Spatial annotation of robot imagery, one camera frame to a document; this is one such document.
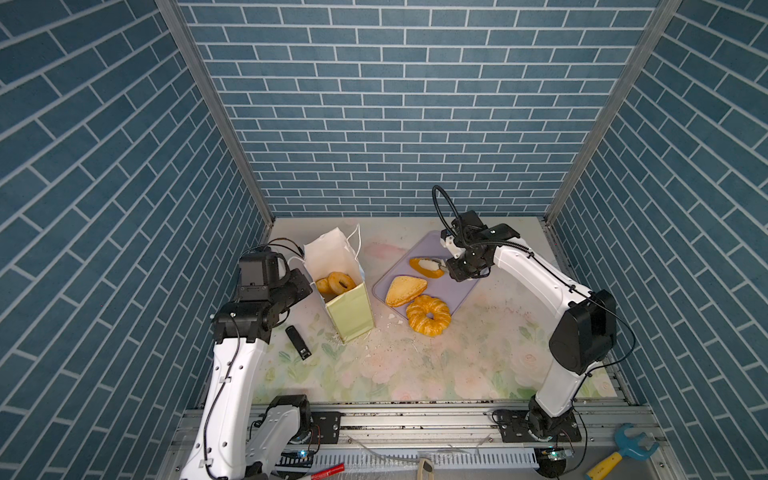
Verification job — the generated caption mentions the metal tongs with white tips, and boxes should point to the metal tongs with white tips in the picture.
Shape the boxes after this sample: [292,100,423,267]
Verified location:
[417,257,448,273]

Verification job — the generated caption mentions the orange round bread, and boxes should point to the orange round bread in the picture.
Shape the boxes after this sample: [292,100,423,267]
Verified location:
[327,271,357,295]

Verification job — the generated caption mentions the small croissant bread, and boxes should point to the small croissant bread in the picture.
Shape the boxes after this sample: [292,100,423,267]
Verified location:
[409,257,447,279]

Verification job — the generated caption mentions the white paper gift bag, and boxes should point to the white paper gift bag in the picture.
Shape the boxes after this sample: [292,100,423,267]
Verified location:
[303,225,374,343]

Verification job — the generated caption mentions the triangular toast bread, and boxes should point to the triangular toast bread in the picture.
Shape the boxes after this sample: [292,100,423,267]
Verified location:
[385,275,428,308]

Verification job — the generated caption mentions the ring shaped croissant bread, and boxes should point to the ring shaped croissant bread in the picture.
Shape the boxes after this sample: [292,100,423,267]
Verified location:
[406,295,452,337]

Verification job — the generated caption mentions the round brown bun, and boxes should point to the round brown bun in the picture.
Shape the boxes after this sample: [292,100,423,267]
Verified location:
[315,277,336,299]

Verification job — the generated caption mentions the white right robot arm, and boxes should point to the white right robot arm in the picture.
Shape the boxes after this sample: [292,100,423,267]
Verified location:
[441,211,617,441]

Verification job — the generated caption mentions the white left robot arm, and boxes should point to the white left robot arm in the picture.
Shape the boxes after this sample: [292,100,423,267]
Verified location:
[180,268,312,479]

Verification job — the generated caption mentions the lilac plastic tray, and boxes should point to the lilac plastic tray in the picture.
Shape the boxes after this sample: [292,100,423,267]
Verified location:
[372,230,480,314]

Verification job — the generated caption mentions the blue yellow toy wrench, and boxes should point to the blue yellow toy wrench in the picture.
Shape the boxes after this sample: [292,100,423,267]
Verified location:
[584,423,659,480]

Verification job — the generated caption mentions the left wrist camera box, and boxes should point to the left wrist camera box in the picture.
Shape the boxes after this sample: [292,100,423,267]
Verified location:
[235,248,288,302]

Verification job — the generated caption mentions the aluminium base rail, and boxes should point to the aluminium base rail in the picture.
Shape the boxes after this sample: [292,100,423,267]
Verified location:
[310,399,665,448]

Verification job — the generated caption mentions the red handled tool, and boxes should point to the red handled tool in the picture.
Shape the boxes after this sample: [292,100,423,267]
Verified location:
[298,463,345,480]

